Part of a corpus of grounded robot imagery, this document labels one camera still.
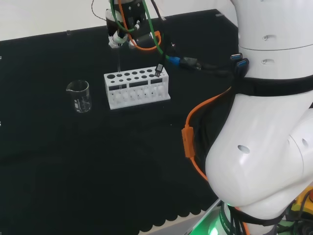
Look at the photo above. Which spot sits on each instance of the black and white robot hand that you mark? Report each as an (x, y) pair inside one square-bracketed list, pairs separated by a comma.
[(137, 12)]

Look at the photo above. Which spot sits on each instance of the clear glass rod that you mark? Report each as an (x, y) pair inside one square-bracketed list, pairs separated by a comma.
[(118, 61)]

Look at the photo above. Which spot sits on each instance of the white test tube rack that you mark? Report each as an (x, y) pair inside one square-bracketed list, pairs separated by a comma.
[(137, 104)]

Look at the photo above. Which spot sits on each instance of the black usb dongle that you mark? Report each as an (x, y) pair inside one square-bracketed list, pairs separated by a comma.
[(159, 71)]

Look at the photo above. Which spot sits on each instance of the clear glass beaker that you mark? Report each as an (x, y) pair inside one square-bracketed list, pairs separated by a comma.
[(80, 105)]

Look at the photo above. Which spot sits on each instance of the black plug with blue insert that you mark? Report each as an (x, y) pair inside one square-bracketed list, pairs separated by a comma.
[(236, 56), (241, 64)]

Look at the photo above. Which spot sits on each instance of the black bench cloth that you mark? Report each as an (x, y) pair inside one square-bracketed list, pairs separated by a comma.
[(73, 159)]

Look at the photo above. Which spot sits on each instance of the yellow stop button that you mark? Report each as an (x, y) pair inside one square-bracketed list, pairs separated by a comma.
[(294, 208)]

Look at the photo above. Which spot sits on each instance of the metal base plate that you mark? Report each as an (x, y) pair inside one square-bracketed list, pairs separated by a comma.
[(205, 220)]

